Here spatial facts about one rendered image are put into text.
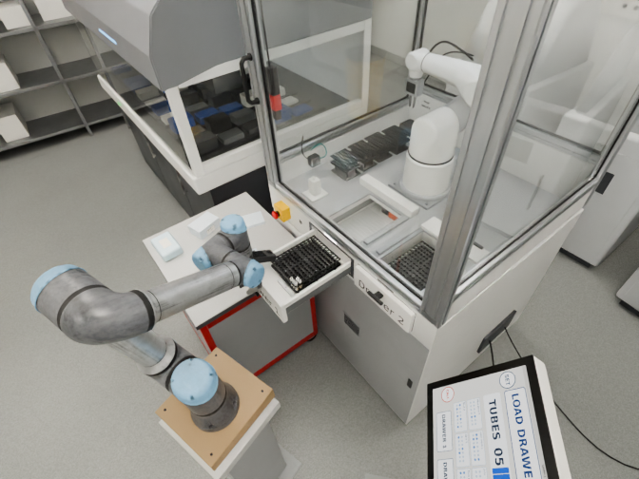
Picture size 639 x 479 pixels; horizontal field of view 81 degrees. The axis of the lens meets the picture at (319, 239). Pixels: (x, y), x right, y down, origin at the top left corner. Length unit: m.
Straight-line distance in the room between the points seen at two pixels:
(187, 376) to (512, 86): 1.03
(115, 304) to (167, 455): 1.48
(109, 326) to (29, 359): 2.09
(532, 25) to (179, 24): 1.36
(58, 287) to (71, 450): 1.64
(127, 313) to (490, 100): 0.81
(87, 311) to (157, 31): 1.20
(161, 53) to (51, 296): 1.14
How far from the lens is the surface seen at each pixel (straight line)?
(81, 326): 0.86
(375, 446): 2.10
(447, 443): 1.08
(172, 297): 0.91
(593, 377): 2.60
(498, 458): 0.99
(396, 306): 1.35
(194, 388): 1.14
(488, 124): 0.82
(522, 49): 0.76
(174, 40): 1.79
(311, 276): 1.48
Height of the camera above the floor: 2.02
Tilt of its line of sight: 45 degrees down
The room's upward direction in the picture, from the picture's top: 4 degrees counter-clockwise
